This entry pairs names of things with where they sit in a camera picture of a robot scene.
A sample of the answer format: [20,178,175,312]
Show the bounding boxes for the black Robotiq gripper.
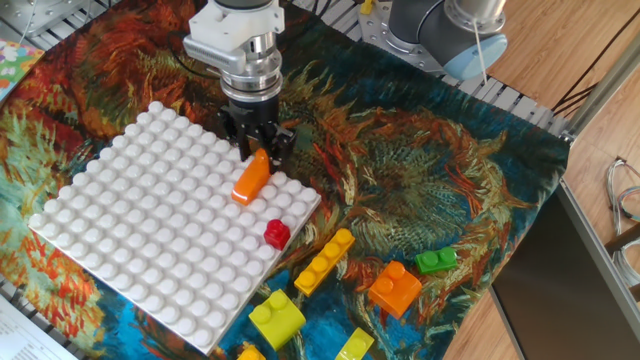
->
[217,96,298,175]

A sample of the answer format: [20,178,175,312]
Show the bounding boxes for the slim orange sloped block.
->
[231,147,272,207]

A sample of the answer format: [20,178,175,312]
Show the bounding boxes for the small red block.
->
[263,218,292,251]

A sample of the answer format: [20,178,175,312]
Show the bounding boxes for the white studded baseplate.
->
[28,100,321,356]

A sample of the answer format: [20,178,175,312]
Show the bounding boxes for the white and silver wrist adapter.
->
[182,0,286,105]

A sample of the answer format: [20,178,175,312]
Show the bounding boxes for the slim yellow four-stud block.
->
[293,227,357,298]

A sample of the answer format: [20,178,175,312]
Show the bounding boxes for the large lime two-stud block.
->
[248,289,307,352]

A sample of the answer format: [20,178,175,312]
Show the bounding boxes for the orange two-stud block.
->
[368,260,423,320]

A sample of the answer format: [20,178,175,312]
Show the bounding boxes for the large yellow four-stud block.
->
[236,343,268,360]

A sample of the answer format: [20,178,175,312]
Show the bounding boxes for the small green two-stud block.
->
[414,246,459,276]

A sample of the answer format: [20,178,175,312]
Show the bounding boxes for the colourful sunflower pattern rug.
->
[0,0,571,360]

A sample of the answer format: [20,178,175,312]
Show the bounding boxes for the small lime single-stud block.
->
[334,327,376,360]

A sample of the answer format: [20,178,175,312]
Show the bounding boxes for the white zip tie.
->
[472,18,489,84]

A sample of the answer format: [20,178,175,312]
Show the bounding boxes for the perforated metal plate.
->
[0,0,109,39]

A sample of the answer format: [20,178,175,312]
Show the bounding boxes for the colourful flower card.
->
[0,39,45,103]

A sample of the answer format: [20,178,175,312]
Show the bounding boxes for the white printed paper sheet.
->
[0,294,77,360]

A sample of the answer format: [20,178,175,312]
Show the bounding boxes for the black monitor panel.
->
[488,178,640,360]

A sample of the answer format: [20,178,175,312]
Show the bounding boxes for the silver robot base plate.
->
[357,2,451,76]

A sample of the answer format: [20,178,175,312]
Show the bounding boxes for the black floor cables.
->
[552,9,640,117]

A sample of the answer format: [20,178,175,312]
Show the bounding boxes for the aluminium frame beam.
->
[559,42,640,146]

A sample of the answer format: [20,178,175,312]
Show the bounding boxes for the white wire bundle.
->
[604,157,640,289]

